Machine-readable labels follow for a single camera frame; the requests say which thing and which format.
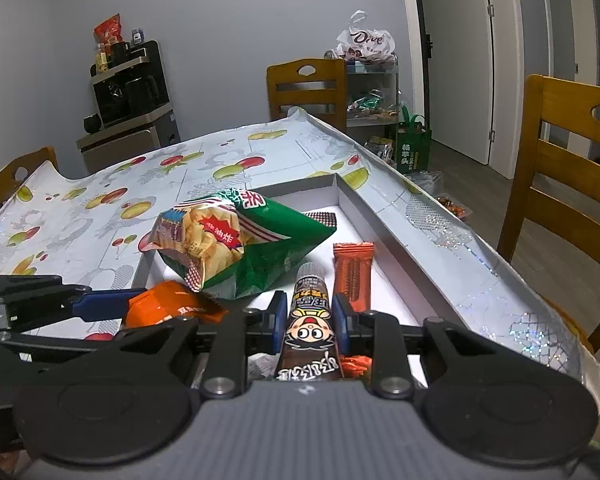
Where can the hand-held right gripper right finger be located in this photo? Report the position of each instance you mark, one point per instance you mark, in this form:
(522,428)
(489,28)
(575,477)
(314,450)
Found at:
(344,327)

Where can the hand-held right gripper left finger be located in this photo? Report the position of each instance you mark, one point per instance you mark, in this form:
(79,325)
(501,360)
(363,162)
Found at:
(278,322)

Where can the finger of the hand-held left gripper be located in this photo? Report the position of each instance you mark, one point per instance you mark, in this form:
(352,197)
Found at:
(55,347)
(105,305)

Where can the brown stick snack packet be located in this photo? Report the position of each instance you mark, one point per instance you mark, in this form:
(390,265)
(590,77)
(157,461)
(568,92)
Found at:
(307,330)

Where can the red orange wafer packet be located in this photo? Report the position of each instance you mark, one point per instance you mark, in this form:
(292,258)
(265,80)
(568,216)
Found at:
(352,275)

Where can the grey cardboard box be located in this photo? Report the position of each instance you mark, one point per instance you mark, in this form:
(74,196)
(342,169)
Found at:
(386,285)

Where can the orange snack packet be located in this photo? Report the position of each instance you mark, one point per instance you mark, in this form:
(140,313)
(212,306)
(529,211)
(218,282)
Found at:
(175,305)

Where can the green chip bag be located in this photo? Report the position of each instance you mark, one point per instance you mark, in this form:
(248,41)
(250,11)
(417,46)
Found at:
(260,250)

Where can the grey cabinet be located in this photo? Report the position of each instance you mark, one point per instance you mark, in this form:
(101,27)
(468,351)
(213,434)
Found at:
(130,150)

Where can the wooden chair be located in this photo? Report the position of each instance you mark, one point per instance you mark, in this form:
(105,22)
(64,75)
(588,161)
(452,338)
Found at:
(30,165)
(305,90)
(560,170)

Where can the clear food container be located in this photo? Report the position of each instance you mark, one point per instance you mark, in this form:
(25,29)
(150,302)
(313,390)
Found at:
(452,206)

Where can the fruit print tablecloth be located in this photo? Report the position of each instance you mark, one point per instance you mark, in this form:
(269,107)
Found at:
(205,160)

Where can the black mug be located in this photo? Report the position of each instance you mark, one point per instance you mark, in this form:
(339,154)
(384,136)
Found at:
(92,123)

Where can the green tote bag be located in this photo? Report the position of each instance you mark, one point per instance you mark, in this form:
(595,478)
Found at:
(414,145)

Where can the metal shelf cart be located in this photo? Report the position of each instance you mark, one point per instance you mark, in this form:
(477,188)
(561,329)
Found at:
(372,85)

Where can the red snack bag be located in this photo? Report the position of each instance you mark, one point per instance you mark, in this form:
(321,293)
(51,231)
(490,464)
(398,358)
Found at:
(107,30)

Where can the white plastic bag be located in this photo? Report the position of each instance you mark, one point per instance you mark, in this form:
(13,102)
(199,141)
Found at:
(365,40)

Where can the white door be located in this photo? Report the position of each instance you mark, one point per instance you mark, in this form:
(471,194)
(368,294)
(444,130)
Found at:
(455,60)
(570,60)

